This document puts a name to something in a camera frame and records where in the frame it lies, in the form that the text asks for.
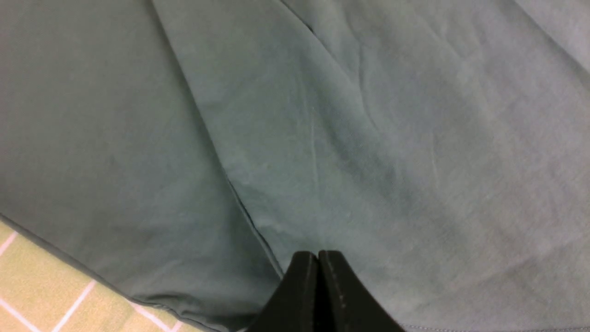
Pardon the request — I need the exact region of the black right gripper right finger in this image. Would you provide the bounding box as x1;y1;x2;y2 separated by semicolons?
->
318;250;404;332

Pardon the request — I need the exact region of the green long-sleeve top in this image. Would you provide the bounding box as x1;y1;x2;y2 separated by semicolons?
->
0;0;590;332

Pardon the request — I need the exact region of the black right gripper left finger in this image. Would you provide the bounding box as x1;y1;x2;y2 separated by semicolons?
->
247;251;319;332

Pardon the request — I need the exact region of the green checkered tablecloth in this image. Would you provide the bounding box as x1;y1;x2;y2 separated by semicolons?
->
0;224;195;332

